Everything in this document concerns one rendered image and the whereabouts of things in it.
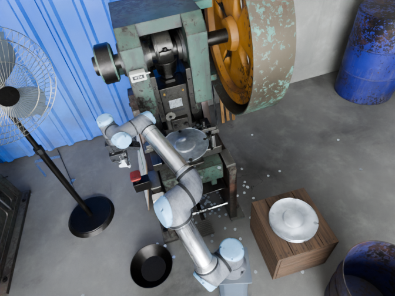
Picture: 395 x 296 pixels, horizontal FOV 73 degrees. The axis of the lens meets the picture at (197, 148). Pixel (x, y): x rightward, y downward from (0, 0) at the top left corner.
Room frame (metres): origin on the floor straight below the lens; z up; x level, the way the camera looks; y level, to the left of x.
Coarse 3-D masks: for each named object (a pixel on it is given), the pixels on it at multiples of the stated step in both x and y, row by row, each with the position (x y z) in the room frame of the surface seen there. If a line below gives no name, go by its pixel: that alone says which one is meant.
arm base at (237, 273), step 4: (244, 260) 0.51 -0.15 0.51; (244, 264) 0.49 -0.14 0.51; (240, 268) 0.46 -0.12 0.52; (244, 268) 0.47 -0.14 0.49; (232, 272) 0.45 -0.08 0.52; (236, 272) 0.45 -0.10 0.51; (240, 272) 0.46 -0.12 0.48; (244, 272) 0.46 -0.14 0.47; (228, 276) 0.45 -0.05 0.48; (232, 276) 0.44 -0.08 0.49; (236, 276) 0.44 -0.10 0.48; (240, 276) 0.44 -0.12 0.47
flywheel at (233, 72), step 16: (224, 0) 1.43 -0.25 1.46; (208, 16) 1.62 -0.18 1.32; (224, 16) 1.44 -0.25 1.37; (240, 16) 1.23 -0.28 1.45; (240, 32) 1.23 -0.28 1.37; (224, 48) 1.46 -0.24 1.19; (240, 48) 1.22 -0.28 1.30; (224, 64) 1.47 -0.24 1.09; (240, 64) 1.22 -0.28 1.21; (224, 80) 1.37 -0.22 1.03; (240, 80) 1.22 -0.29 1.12; (240, 96) 1.13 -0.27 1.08
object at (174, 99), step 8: (176, 72) 1.31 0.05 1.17; (160, 80) 1.25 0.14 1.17; (168, 80) 1.22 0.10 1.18; (176, 80) 1.23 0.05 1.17; (184, 80) 1.22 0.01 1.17; (160, 88) 1.18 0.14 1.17; (168, 88) 1.18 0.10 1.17; (176, 88) 1.18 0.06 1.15; (184, 88) 1.19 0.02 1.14; (160, 96) 1.17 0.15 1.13; (168, 96) 1.17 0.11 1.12; (176, 96) 1.18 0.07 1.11; (184, 96) 1.19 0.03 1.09; (168, 104) 1.17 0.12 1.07; (176, 104) 1.18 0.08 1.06; (184, 104) 1.19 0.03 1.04; (168, 112) 1.17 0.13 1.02; (176, 112) 1.18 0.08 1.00; (184, 112) 1.19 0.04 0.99; (168, 120) 1.17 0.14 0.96; (176, 120) 1.15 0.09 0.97; (184, 120) 1.15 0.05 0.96; (168, 128) 1.17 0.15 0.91; (176, 128) 1.13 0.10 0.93; (184, 128) 1.15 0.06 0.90
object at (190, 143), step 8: (192, 128) 1.27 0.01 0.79; (168, 136) 1.23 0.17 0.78; (176, 136) 1.22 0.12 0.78; (184, 136) 1.21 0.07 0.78; (192, 136) 1.20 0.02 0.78; (200, 136) 1.19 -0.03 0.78; (176, 144) 1.14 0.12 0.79; (184, 144) 1.13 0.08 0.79; (192, 144) 1.12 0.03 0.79; (200, 144) 1.12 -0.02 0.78; (208, 144) 1.10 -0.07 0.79; (184, 152) 1.07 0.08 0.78; (192, 152) 1.06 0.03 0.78; (200, 152) 1.05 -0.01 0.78; (192, 160) 1.00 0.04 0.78
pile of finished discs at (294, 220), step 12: (276, 204) 0.87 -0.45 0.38; (288, 204) 0.85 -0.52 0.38; (300, 204) 0.84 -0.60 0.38; (276, 216) 0.79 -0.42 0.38; (288, 216) 0.77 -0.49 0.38; (300, 216) 0.76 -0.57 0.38; (312, 216) 0.75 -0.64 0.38; (276, 228) 0.71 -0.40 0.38; (288, 228) 0.70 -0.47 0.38; (300, 228) 0.68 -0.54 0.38; (312, 228) 0.67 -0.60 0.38; (288, 240) 0.63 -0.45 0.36; (300, 240) 0.61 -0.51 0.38
